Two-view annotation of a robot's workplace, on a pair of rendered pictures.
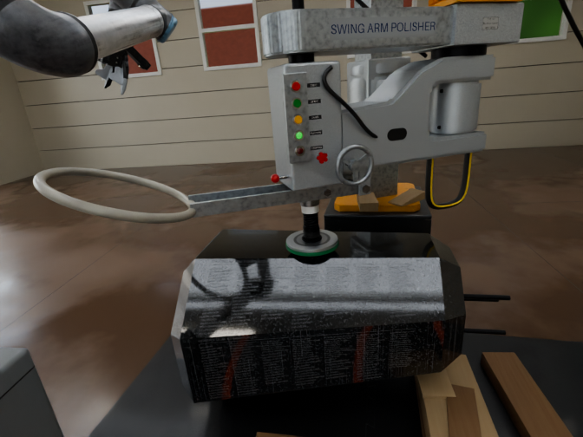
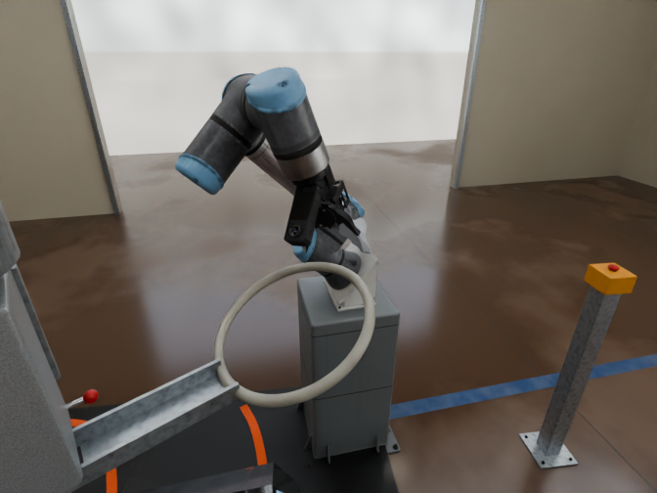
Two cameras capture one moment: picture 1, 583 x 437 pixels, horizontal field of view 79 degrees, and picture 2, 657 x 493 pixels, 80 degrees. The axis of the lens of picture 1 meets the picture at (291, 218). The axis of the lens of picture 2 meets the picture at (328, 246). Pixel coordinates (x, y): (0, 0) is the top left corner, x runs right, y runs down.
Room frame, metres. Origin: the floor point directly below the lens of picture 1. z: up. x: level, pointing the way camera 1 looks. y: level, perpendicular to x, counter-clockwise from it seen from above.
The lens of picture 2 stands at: (2.04, 0.31, 1.86)
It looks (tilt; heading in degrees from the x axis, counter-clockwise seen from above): 26 degrees down; 158
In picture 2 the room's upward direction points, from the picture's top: straight up
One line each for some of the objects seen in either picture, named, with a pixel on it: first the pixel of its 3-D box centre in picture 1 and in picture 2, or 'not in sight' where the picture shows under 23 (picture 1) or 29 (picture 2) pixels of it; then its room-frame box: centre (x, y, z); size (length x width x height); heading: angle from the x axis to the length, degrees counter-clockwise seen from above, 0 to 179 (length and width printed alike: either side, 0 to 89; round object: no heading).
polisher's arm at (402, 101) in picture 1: (399, 124); not in sight; (1.44, -0.46, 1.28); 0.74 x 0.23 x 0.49; 106
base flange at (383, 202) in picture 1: (376, 195); not in sight; (2.16, -0.55, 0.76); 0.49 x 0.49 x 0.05; 76
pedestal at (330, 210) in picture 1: (376, 251); not in sight; (2.16, -0.55, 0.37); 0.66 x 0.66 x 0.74; 76
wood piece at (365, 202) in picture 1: (367, 201); not in sight; (1.93, -0.44, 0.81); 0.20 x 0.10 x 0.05; 174
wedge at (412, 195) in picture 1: (406, 197); not in sight; (1.95, -0.68, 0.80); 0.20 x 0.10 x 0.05; 121
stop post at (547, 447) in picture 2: not in sight; (575, 371); (1.18, 1.89, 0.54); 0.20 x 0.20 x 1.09; 76
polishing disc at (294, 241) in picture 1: (311, 239); not in sight; (1.34, -0.08, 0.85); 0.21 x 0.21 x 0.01
